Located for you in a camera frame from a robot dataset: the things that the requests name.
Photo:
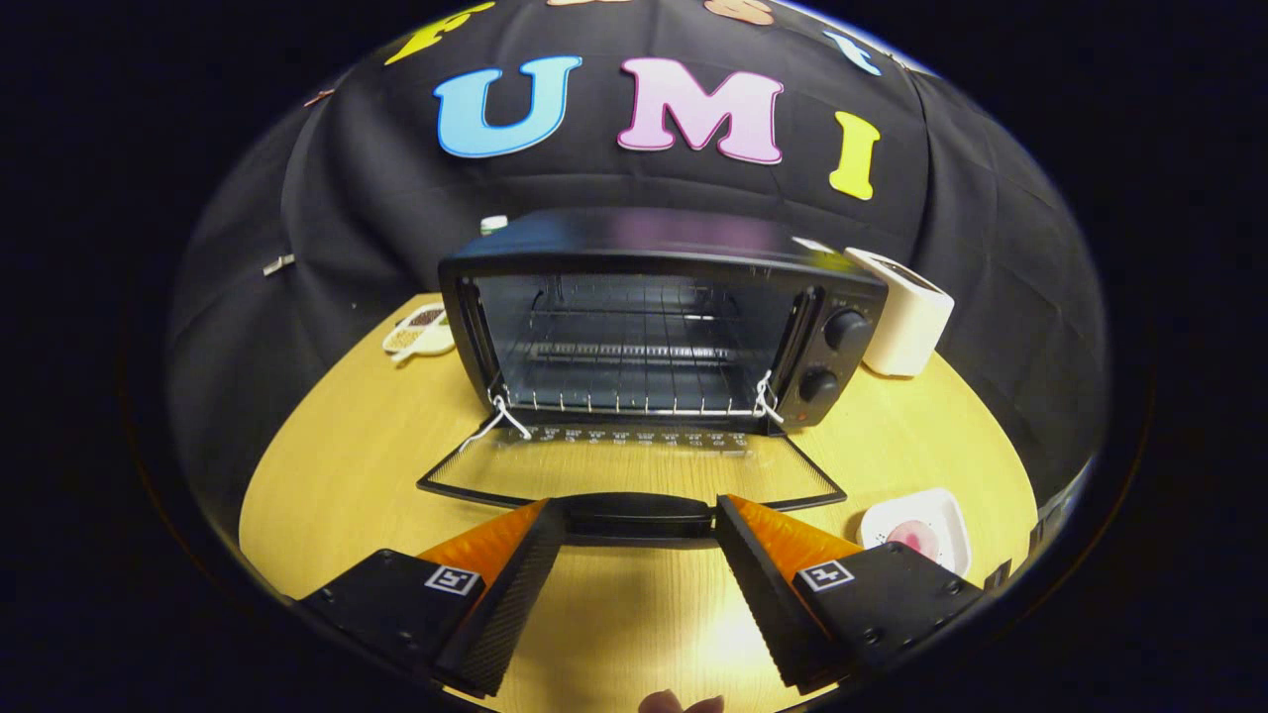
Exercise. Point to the black toaster oven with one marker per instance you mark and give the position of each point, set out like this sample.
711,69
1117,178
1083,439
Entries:
644,233

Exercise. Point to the cream pop-up toaster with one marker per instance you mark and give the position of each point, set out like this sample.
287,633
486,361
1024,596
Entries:
901,327

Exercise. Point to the white square plate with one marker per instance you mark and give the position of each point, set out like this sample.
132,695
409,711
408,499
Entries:
941,510

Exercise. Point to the white divided grain dish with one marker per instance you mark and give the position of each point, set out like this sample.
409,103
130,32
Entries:
411,337

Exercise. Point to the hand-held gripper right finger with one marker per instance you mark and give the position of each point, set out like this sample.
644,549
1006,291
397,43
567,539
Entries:
763,594

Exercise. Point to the white bottle green cap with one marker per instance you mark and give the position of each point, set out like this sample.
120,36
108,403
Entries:
493,224

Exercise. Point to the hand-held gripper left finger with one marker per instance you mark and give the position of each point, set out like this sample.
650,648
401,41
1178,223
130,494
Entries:
510,594

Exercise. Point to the silver clip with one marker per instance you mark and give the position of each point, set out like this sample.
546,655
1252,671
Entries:
278,264

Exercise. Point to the round pink food slice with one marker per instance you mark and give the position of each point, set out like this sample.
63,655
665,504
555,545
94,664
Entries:
913,540

